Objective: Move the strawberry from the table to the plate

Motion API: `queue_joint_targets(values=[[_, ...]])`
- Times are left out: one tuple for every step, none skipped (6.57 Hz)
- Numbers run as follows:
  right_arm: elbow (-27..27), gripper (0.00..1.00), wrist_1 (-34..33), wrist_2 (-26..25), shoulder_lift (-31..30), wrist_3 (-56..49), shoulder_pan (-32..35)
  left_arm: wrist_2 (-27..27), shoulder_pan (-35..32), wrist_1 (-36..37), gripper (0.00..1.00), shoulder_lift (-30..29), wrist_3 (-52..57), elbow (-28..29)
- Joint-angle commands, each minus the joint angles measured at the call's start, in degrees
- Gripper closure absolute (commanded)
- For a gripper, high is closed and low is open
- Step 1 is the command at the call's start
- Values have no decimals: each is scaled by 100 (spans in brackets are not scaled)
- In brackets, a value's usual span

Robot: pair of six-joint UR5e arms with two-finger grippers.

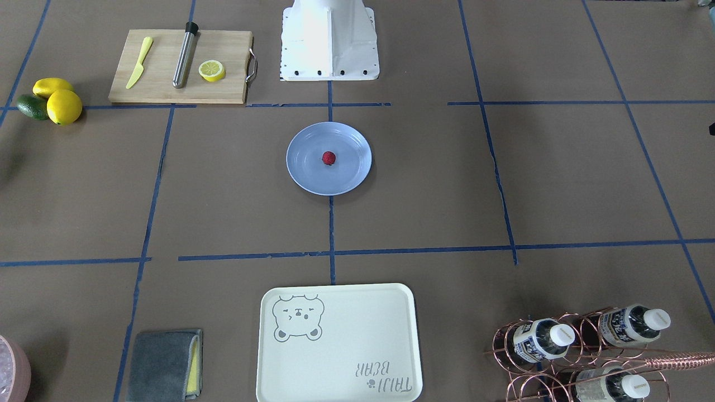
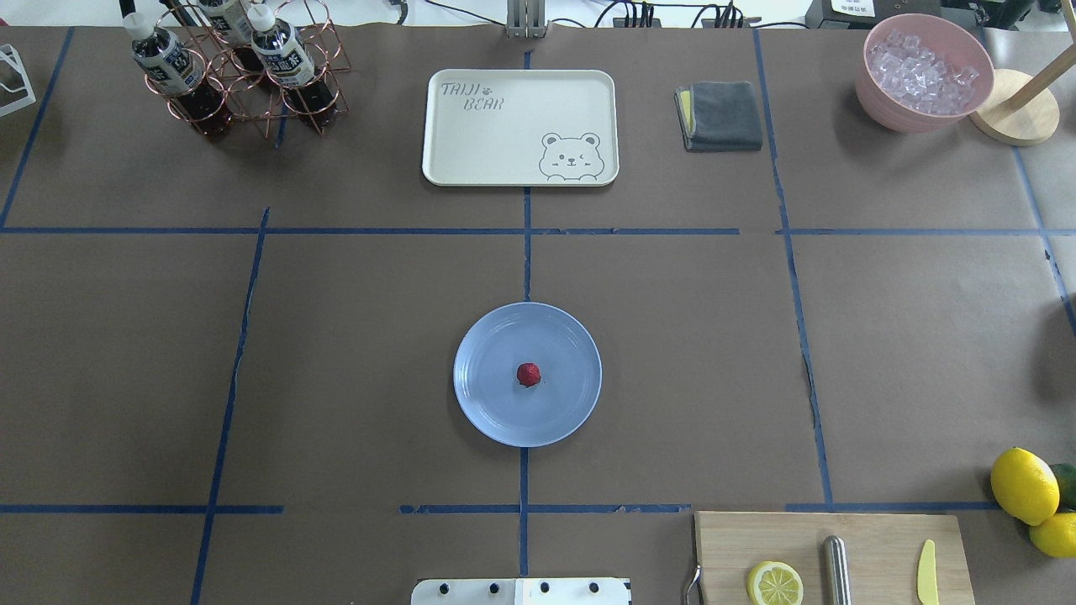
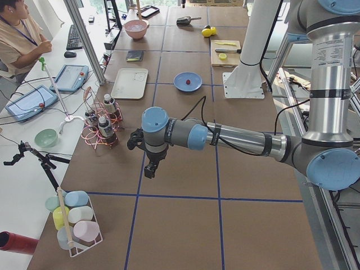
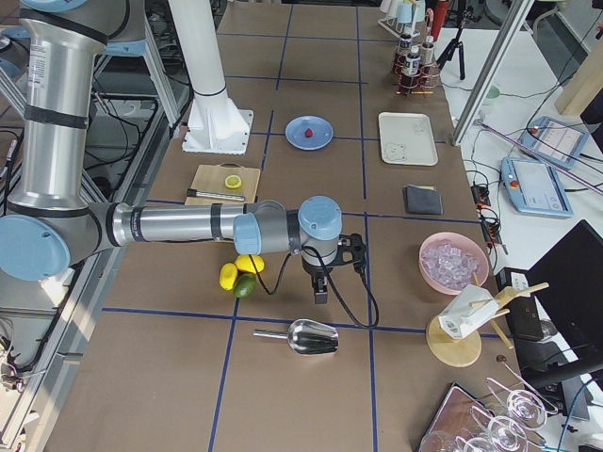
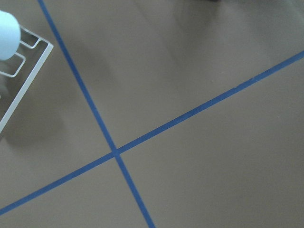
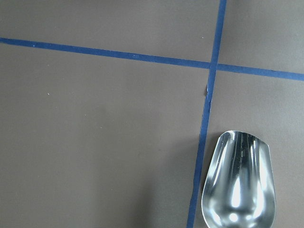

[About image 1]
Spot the red strawberry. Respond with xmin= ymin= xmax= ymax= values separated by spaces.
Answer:
xmin=321 ymin=151 xmax=336 ymax=166

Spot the blue round plate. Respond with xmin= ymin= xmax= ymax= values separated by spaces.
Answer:
xmin=285 ymin=122 xmax=373 ymax=196

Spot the cream bear tray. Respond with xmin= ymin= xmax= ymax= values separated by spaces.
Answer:
xmin=256 ymin=283 xmax=423 ymax=401

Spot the lemon half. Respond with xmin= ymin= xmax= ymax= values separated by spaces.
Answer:
xmin=198 ymin=60 xmax=226 ymax=82

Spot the tea bottle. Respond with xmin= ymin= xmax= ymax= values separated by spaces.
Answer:
xmin=597 ymin=304 xmax=671 ymax=348
xmin=509 ymin=318 xmax=576 ymax=365
xmin=572 ymin=366 xmax=651 ymax=401

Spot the wooden cutting board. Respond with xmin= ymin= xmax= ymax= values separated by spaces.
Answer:
xmin=108 ymin=30 xmax=254 ymax=105

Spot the grey folded cloth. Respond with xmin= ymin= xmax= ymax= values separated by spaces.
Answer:
xmin=126 ymin=328 xmax=203 ymax=401

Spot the yellow plastic knife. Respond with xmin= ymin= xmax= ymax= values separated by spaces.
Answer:
xmin=125 ymin=36 xmax=154 ymax=89

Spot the tea bottle rear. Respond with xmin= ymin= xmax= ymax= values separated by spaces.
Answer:
xmin=597 ymin=304 xmax=671 ymax=348

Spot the yellow lemon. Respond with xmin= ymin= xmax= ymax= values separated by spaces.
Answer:
xmin=32 ymin=77 xmax=74 ymax=99
xmin=47 ymin=89 xmax=83 ymax=125

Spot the tea bottle front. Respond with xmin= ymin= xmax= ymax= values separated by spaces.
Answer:
xmin=572 ymin=366 xmax=651 ymax=401

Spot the green avocado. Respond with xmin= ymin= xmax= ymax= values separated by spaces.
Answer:
xmin=16 ymin=94 xmax=49 ymax=121

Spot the pink bowl with ice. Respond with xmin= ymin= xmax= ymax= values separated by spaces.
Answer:
xmin=1 ymin=336 xmax=31 ymax=401

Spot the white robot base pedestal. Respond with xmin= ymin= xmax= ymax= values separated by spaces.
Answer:
xmin=279 ymin=1 xmax=380 ymax=82

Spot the copper wire bottle rack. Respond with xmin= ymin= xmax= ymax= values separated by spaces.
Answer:
xmin=485 ymin=307 xmax=713 ymax=401

